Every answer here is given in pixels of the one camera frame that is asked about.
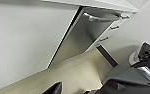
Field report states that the black cabinet toe kick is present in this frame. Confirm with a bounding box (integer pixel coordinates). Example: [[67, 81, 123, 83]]
[[95, 44, 119, 68]]

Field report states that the white two-door sink cabinet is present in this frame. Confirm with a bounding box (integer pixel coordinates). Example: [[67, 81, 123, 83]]
[[0, 0, 82, 94]]

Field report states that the white drawer cabinet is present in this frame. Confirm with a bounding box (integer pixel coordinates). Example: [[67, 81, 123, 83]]
[[87, 13, 134, 53]]

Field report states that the stainless steel dishwasher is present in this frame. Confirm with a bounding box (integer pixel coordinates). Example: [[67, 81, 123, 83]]
[[49, 5, 122, 68]]

